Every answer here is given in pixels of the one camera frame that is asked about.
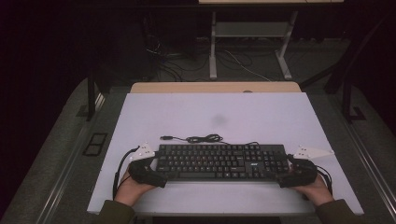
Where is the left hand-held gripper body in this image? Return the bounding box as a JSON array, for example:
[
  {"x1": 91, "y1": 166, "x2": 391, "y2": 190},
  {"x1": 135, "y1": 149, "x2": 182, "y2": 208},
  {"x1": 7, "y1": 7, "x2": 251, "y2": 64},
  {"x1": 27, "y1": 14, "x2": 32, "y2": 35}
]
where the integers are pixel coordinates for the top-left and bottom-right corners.
[{"x1": 128, "y1": 142, "x2": 157, "y2": 185}]

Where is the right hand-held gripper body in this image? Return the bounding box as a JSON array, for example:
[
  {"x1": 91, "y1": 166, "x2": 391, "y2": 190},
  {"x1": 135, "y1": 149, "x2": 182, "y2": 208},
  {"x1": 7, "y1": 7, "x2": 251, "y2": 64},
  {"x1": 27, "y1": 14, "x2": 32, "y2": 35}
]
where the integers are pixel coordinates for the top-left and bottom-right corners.
[{"x1": 292, "y1": 145, "x2": 335, "y2": 187}]

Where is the black computer keyboard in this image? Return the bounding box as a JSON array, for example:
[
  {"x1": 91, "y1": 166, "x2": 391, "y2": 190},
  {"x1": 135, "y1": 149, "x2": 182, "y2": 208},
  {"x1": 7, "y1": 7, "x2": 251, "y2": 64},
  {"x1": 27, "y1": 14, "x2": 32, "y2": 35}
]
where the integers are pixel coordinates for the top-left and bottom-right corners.
[{"x1": 154, "y1": 143, "x2": 291, "y2": 183}]

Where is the person's right hand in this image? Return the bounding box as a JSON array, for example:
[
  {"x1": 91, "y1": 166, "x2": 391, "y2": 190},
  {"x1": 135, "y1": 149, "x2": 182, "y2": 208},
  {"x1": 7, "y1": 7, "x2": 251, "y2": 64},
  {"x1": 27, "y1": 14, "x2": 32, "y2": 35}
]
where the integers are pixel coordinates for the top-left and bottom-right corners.
[{"x1": 290, "y1": 167, "x2": 334, "y2": 207}]

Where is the person's left hand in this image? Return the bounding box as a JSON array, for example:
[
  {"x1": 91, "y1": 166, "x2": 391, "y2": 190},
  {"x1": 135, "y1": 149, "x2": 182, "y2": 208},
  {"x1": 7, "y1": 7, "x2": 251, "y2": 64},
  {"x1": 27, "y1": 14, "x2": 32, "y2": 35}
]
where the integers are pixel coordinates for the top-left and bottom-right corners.
[{"x1": 115, "y1": 169, "x2": 157, "y2": 208}]

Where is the white board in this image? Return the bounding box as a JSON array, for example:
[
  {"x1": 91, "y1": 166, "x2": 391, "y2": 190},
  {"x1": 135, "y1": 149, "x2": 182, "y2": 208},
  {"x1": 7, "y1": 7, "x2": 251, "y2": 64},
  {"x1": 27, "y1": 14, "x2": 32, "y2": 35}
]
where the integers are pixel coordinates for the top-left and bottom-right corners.
[{"x1": 87, "y1": 91, "x2": 364, "y2": 217}]

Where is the black metal stand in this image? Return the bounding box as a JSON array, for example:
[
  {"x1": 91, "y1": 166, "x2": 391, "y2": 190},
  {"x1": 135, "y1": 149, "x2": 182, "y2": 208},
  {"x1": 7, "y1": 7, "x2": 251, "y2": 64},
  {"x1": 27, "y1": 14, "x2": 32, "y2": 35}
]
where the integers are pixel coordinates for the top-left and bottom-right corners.
[
  {"x1": 86, "y1": 74, "x2": 97, "y2": 122},
  {"x1": 300, "y1": 12, "x2": 390, "y2": 124}
]

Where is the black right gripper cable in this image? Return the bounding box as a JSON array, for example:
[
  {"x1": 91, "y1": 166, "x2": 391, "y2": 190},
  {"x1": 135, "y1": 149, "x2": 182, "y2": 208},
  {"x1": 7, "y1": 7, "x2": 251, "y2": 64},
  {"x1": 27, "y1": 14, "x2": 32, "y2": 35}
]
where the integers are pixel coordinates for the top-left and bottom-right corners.
[{"x1": 317, "y1": 164, "x2": 334, "y2": 196}]

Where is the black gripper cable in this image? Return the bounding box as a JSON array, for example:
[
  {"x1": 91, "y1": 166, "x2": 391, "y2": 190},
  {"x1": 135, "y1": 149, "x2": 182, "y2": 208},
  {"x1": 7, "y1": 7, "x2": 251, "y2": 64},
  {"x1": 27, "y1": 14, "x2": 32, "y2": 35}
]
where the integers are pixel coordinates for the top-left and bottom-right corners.
[
  {"x1": 112, "y1": 145, "x2": 140, "y2": 200},
  {"x1": 317, "y1": 164, "x2": 334, "y2": 196}
]

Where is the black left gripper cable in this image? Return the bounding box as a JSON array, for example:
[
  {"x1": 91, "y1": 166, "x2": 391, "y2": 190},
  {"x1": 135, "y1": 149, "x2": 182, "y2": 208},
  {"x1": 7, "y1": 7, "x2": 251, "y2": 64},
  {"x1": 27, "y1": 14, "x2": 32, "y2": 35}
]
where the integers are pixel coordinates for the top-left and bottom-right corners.
[{"x1": 112, "y1": 145, "x2": 140, "y2": 200}]

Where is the black floor socket frame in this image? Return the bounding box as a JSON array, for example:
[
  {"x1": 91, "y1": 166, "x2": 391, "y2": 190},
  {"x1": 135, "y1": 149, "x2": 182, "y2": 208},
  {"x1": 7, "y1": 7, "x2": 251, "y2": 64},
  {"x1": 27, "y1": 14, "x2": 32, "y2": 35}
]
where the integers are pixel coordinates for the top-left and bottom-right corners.
[{"x1": 82, "y1": 133, "x2": 108, "y2": 157}]

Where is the black keyboard cable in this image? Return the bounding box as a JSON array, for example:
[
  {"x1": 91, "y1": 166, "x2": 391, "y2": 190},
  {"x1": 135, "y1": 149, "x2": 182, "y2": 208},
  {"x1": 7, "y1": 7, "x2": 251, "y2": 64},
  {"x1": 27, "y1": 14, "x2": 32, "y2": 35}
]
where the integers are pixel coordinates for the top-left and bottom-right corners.
[{"x1": 160, "y1": 133, "x2": 260, "y2": 147}]

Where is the aluminium floor rail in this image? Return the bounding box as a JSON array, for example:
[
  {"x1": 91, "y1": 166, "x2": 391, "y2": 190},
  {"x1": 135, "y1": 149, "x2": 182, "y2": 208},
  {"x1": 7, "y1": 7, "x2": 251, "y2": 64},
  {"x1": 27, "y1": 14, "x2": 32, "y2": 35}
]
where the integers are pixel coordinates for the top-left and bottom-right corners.
[
  {"x1": 334, "y1": 102, "x2": 396, "y2": 216},
  {"x1": 35, "y1": 92, "x2": 106, "y2": 224}
]

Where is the bundle of black floor cables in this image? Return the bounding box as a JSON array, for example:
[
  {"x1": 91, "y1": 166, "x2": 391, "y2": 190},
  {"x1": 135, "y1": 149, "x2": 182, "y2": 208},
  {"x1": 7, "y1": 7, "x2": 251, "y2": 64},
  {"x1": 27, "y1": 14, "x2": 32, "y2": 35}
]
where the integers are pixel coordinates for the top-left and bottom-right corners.
[{"x1": 146, "y1": 34, "x2": 209, "y2": 82}]

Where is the white floor cable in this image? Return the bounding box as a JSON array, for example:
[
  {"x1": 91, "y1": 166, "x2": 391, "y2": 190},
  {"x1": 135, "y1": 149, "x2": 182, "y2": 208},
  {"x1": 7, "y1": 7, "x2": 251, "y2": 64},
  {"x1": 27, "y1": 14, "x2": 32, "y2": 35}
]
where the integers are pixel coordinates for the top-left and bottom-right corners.
[{"x1": 223, "y1": 49, "x2": 272, "y2": 82}]

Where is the white metal desk frame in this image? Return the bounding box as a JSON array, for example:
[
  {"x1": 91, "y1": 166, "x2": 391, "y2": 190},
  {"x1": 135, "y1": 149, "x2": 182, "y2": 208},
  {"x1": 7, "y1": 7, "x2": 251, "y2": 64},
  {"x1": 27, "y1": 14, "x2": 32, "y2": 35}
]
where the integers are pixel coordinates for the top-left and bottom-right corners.
[{"x1": 198, "y1": 0, "x2": 345, "y2": 81}]

